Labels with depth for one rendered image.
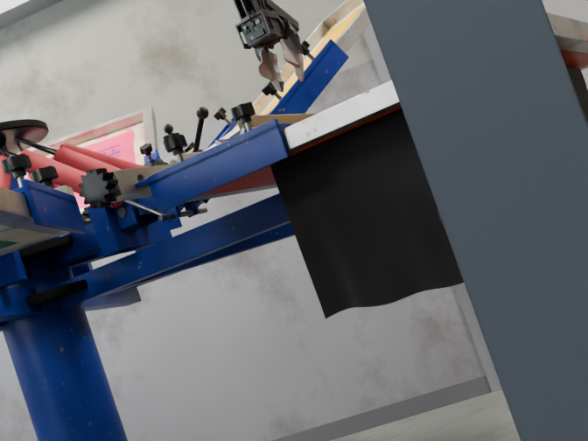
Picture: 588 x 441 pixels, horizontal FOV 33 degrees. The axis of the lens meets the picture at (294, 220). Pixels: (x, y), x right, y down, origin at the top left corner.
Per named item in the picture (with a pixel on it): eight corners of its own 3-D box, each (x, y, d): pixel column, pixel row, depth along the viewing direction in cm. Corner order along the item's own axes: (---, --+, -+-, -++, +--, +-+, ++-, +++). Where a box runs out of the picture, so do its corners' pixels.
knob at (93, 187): (134, 199, 183) (122, 160, 183) (114, 201, 178) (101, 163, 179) (105, 211, 187) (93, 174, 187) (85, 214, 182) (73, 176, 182)
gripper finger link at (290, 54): (289, 82, 196) (265, 44, 198) (304, 81, 201) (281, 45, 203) (300, 73, 194) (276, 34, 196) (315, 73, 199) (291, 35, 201)
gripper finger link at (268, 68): (258, 95, 200) (248, 51, 200) (273, 94, 205) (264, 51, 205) (270, 92, 198) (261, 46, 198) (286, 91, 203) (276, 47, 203)
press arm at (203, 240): (511, 136, 183) (500, 106, 184) (500, 137, 178) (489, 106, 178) (52, 315, 245) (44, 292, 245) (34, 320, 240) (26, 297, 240)
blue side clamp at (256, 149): (302, 155, 173) (289, 117, 173) (288, 157, 169) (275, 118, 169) (174, 210, 188) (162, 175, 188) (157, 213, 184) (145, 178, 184)
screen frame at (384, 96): (631, 50, 196) (624, 31, 196) (553, 35, 146) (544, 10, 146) (307, 183, 235) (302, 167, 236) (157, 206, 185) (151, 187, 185)
